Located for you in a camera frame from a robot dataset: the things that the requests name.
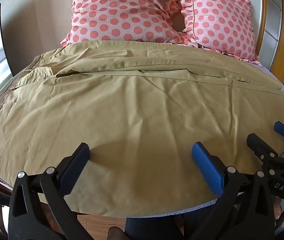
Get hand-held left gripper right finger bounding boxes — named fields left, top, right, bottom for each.
left=189, top=142, right=277, bottom=240

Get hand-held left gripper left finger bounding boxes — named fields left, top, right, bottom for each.
left=8, top=142, right=100, bottom=240

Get person's legs in dark jeans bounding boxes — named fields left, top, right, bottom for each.
left=125, top=212, right=214, bottom=240

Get pink polka dot pillow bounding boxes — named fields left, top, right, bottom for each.
left=174, top=0, right=261, bottom=67
left=60, top=0, right=190, bottom=47

